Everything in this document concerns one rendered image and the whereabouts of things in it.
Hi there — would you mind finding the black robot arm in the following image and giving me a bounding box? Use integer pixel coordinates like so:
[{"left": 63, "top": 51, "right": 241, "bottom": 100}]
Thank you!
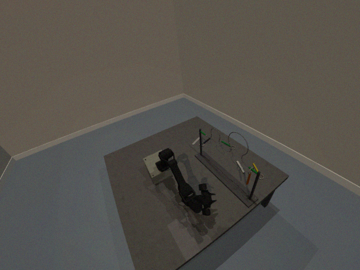
[{"left": 155, "top": 148, "right": 212, "bottom": 213}]

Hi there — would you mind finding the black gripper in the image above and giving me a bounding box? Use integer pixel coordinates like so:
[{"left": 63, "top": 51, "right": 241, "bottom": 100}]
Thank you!
[{"left": 195, "top": 183, "right": 216, "bottom": 215}]

